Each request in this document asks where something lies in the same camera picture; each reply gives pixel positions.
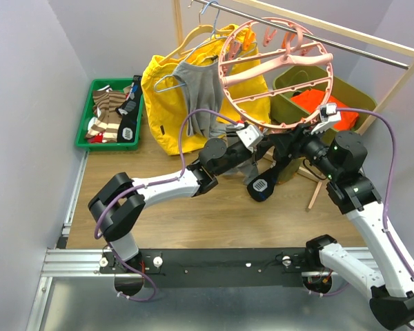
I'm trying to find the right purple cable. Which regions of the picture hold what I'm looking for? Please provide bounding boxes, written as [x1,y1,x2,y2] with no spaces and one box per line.
[336,107,414,331]

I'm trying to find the purple cable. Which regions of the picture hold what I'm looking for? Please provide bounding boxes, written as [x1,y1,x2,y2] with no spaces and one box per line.
[93,108,244,301]
[336,107,414,331]

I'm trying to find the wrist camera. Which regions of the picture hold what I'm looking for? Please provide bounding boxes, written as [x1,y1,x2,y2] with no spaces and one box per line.
[311,103,342,134]
[235,123,264,152]

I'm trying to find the green plastic tray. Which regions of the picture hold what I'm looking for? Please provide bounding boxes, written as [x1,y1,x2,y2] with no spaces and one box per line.
[75,78,144,152]

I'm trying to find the olive striped sock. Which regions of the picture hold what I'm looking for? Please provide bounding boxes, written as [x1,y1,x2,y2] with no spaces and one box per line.
[277,158,302,185]

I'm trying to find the blue wire hanger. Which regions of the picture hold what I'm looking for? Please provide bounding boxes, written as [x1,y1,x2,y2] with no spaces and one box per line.
[154,1,229,92]

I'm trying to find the olive green plastic bin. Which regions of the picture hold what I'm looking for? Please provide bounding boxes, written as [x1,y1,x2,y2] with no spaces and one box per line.
[270,66,376,143]

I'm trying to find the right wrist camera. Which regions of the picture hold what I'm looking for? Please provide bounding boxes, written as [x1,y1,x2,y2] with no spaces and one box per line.
[311,103,342,134]

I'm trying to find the brown striped sock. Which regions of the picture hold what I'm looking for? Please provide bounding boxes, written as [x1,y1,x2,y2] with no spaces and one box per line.
[86,88,126,143]

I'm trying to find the wooden clothes hanger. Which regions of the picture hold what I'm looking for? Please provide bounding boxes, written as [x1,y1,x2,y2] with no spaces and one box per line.
[159,0,233,65]

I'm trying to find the grey tank top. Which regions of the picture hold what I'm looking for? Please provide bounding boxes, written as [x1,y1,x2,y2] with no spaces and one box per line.
[173,61,226,139]

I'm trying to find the metal hanging rail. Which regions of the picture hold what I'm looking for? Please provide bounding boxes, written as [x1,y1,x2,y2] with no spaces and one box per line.
[198,1,414,70]

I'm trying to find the pink round clip hanger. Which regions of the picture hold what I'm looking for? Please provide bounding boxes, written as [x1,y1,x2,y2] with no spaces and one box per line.
[218,17,334,132]

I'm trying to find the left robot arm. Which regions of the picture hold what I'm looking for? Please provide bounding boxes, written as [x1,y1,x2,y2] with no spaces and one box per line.
[88,137,273,272]

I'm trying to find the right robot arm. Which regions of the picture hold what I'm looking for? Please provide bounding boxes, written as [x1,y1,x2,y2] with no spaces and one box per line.
[268,125,414,330]

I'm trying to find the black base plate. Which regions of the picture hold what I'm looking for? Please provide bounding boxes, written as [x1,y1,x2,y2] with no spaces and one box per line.
[99,246,318,289]

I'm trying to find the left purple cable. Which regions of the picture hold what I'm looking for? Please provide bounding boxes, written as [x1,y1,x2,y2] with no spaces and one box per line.
[93,108,244,301]

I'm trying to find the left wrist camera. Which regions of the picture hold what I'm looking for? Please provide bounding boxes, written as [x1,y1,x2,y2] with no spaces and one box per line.
[235,123,264,152]

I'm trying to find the yellow shorts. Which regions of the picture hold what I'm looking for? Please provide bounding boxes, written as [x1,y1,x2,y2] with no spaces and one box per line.
[140,23,272,157]

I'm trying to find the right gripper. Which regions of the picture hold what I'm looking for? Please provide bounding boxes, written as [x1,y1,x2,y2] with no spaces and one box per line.
[268,120,339,179]

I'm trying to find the black patterned sock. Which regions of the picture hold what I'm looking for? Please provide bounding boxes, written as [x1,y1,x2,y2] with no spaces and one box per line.
[116,75,142,143]
[247,148,291,202]

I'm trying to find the orange cloth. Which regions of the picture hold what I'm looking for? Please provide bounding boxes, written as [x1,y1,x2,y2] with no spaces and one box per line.
[290,89,359,130]

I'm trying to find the wooden clothes rack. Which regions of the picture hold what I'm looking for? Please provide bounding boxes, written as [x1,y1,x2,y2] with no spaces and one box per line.
[174,0,414,211]

